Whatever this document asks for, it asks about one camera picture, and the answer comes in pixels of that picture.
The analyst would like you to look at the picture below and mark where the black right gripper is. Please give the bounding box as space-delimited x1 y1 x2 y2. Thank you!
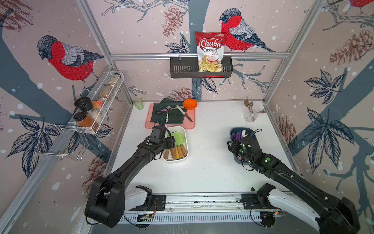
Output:
225 139 254 166

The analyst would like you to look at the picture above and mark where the purple shovel pink handle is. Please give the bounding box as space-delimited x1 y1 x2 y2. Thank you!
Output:
231 132 243 143

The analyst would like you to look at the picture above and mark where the green shovel wooden handle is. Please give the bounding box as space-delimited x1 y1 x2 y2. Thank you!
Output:
163 149 169 160
172 132 185 160
170 147 178 160
174 132 187 159

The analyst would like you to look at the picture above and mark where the white storage tray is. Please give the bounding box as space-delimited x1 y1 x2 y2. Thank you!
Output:
162 126 189 163

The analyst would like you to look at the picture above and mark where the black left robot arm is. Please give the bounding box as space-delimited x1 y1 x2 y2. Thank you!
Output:
84 123 175 228

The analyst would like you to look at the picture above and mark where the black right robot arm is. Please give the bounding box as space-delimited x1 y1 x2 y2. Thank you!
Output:
227 135 360 234

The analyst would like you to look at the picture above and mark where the teal storage tray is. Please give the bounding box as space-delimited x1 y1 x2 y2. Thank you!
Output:
230 127 257 165

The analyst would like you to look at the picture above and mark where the dark green cloth napkin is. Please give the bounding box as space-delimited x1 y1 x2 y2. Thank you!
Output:
151 98 186 124

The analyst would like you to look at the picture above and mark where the iridescent spoon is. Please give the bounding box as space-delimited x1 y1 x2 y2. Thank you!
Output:
155 107 177 114

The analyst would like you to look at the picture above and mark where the pink cutting board tray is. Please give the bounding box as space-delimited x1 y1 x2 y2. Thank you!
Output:
145 103 196 130

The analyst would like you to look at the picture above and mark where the clear glass with cutlery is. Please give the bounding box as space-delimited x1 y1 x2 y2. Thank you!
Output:
244 97 266 122

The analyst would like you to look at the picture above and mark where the small green glass cup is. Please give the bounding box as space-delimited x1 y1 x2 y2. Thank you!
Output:
133 97 144 110

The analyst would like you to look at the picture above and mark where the orange plastic bowl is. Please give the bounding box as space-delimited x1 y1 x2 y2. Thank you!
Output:
183 98 198 110

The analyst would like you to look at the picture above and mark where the orange spice jar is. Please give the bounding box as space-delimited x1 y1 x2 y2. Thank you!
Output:
73 112 98 131

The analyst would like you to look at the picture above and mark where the black lid spice jar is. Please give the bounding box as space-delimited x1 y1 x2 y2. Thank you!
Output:
74 97 93 112

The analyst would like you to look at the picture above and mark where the Chuba cassava chips bag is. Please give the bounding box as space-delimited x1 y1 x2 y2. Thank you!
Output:
195 32 226 72

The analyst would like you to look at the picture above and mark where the metal spoon white handle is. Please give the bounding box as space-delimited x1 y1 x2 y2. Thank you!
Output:
165 106 171 123

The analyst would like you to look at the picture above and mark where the white handled knife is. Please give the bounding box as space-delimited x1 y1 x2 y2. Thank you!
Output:
176 105 193 122

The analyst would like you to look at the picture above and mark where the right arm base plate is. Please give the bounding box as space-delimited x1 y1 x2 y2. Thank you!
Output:
240 193 281 211

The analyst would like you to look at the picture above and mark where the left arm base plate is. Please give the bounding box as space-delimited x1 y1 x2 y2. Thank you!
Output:
130 195 166 211

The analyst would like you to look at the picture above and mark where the black wire wall basket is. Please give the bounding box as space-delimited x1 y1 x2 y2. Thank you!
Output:
169 57 233 79

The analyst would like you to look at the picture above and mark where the white wire spice rack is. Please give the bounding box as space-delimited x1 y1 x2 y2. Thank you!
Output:
74 71 124 135

